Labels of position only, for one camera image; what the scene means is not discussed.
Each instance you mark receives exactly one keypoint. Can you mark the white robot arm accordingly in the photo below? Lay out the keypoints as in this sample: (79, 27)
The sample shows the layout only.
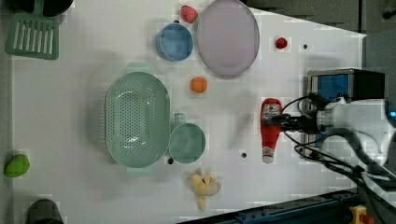
(369, 125)

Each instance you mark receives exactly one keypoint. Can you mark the orange toy fruit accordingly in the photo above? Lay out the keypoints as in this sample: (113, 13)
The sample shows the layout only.
(198, 85)

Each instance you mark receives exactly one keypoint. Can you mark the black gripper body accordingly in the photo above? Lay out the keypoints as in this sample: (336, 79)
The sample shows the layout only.
(303, 124)

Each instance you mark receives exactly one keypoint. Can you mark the blue metal frame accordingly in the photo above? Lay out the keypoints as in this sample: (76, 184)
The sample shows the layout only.
(329, 208)

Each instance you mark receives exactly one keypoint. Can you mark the green pepper toy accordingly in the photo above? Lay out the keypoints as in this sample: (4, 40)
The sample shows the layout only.
(19, 165)

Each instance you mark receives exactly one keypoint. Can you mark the red ketchup bottle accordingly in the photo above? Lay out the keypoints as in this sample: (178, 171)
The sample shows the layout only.
(271, 107)

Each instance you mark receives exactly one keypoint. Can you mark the black round object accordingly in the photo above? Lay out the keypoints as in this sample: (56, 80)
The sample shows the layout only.
(51, 8)

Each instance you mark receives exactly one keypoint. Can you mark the round grey plate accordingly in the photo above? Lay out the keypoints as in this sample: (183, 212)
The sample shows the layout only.
(228, 37)

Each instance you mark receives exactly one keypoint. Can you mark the green cup with handle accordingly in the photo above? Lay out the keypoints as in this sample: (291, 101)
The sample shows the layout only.
(187, 140)

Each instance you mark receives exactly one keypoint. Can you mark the green oval colander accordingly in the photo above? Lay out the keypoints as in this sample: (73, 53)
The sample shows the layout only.
(137, 119)

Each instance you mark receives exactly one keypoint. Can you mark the pink strawberry toy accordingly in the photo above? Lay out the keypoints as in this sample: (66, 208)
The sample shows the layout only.
(188, 14)

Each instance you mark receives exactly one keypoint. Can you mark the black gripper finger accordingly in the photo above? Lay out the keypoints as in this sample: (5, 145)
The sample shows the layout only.
(273, 123)
(280, 117)

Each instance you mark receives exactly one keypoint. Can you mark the dark round object bottom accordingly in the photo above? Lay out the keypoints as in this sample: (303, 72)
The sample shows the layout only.
(44, 211)

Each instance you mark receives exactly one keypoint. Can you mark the yellow red emergency button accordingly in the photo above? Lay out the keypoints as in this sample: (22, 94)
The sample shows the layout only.
(360, 216)

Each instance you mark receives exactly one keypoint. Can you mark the blue cup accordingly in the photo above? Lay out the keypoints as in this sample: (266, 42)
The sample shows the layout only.
(174, 42)

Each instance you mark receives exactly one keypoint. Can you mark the silver toaster oven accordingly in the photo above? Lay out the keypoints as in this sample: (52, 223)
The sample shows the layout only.
(352, 85)

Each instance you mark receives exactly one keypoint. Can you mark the peeled banana toy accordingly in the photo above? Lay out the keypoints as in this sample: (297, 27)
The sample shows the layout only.
(203, 185)

